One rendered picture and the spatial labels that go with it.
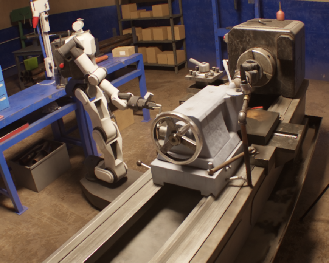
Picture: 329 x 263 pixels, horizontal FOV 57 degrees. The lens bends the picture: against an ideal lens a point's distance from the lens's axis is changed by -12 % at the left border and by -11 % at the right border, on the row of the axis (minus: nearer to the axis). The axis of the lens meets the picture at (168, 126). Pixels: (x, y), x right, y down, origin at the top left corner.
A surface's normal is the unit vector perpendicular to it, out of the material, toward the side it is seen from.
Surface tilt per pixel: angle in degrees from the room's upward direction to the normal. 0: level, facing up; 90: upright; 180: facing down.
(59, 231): 0
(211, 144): 70
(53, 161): 90
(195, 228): 0
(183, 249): 0
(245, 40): 90
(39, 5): 90
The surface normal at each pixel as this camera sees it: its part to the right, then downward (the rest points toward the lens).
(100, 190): -0.10, -0.91
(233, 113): 0.22, 0.19
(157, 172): -0.50, 0.40
